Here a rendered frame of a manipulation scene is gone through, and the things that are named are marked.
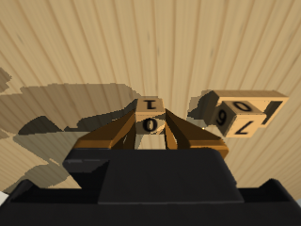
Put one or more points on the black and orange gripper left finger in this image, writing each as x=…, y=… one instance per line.
x=111, y=135

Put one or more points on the tan number cube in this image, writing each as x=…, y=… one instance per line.
x=238, y=119
x=150, y=116

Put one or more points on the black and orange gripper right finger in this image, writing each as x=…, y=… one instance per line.
x=190, y=136

